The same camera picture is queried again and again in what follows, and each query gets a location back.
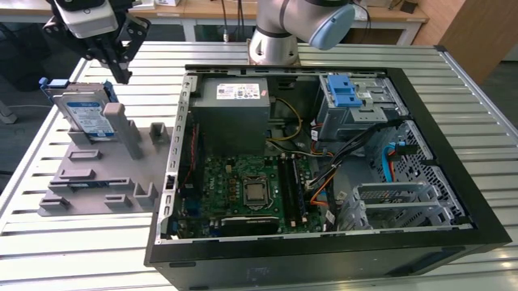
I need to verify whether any blue data wire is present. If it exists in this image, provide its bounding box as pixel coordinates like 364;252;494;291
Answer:
380;142;405;184

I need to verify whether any CPU socket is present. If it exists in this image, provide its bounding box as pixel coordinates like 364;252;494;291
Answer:
241;175;271;212

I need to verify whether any black mesh waste bin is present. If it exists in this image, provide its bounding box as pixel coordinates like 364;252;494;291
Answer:
0;22;52;92

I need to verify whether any silver camera box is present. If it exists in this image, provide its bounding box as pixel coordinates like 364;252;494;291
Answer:
54;0;120;39

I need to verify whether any brown wooden cabinet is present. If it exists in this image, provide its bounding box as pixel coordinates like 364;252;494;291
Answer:
413;0;518;85

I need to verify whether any black case fan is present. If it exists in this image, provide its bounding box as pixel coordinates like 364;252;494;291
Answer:
180;119;205;195

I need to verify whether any grey parts rack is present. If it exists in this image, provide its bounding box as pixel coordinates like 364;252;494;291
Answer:
37;102;175;216

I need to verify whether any black wire bundle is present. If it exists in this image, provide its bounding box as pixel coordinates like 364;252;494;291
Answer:
305;119;409;190

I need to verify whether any grey metal drive cage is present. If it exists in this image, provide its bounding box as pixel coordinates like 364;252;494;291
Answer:
317;73;409;142

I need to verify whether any black RAM slot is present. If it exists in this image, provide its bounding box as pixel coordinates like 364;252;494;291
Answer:
279;153;295;227

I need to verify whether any hard disk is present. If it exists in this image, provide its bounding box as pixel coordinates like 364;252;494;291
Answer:
38;78;118;142

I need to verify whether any blue plastic drive latch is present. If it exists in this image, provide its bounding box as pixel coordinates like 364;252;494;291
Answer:
327;74;363;107

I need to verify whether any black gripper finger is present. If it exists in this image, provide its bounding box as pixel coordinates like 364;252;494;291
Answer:
114;16;153;85
42;16;118;80

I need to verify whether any red wire with white label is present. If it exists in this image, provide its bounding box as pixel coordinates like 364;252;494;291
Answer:
309;119;324;143

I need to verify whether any white stand foot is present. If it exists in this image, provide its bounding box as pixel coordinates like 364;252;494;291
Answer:
0;101;20;124

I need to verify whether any silver CPU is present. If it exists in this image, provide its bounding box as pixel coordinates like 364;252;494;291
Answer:
245;183;265;202

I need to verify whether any grey power supply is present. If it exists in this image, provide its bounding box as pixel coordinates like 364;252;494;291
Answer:
189;77;271;157

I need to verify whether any RAM stick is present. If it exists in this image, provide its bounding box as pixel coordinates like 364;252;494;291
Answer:
292;154;308;226
66;181;109;189

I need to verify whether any metal disk bay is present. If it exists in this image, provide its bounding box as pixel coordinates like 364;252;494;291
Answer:
337;181;466;231

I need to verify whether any black PC case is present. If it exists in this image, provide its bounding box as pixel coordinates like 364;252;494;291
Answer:
144;64;512;291

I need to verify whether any orange wire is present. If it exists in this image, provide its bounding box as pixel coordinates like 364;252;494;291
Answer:
309;185;339;207

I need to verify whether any black graphics card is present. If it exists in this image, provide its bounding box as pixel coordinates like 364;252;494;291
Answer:
220;215;280;236

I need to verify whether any wooden desk white frame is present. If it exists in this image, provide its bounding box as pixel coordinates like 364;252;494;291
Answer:
0;0;430;46

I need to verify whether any green motherboard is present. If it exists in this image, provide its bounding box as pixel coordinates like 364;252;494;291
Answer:
180;154;327;237

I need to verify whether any yellow wire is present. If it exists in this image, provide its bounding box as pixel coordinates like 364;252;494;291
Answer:
268;96;304;142

